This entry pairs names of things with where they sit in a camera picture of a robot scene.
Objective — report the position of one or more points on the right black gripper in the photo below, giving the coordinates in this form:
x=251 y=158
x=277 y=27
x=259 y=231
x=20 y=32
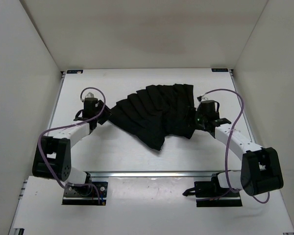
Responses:
x=191 y=112

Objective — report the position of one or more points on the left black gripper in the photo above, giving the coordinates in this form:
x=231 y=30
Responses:
x=108 y=114

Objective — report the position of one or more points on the black pleated skirt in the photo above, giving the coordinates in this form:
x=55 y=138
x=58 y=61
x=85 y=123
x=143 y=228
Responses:
x=155 y=112

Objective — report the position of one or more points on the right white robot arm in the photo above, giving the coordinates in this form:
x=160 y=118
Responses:
x=260 y=167

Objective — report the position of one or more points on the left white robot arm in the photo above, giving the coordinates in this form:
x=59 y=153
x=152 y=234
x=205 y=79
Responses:
x=53 y=153

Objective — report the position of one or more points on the right corner label sticker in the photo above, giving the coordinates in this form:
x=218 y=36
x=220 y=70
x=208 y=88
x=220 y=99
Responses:
x=219 y=70

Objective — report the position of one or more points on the corner label sticker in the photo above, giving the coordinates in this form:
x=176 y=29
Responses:
x=219 y=70
x=74 y=71

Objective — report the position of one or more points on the left corner label sticker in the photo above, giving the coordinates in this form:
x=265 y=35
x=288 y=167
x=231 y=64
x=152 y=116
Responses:
x=74 y=71

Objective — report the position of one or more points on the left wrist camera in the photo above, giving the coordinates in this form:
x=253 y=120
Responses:
x=89 y=95

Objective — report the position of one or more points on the aluminium front rail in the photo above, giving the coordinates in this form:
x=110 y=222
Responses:
x=151 y=174

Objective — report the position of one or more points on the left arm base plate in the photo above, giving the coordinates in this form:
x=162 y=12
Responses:
x=87 y=196

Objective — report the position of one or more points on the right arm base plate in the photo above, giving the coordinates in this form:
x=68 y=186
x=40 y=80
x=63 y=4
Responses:
x=209 y=194

